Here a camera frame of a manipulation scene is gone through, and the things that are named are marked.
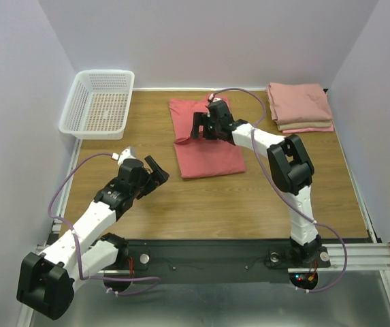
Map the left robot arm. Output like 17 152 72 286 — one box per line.
16 154 169 320

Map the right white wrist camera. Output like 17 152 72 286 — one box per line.
207 93 223 105

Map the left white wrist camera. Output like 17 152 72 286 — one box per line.
111 146 136 166

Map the pink folded shirt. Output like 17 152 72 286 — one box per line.
266 82 332 125
282 125 334 134

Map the white plastic basket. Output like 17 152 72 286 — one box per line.
59 69 135 140

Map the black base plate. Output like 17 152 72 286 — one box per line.
104 238 330 284

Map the red t shirt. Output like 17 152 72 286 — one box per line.
169 98 246 179

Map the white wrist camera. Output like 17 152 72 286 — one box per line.
207 93 223 105
111 146 136 166

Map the pink folded shirt top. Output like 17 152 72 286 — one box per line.
266 82 332 125

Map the aluminium frame rail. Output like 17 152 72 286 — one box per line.
17 136 390 320

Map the pink folded shirt bottom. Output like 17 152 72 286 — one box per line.
282 125 334 134

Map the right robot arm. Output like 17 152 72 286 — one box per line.
191 99 322 262

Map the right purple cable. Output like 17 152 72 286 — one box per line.
213 87 348 294

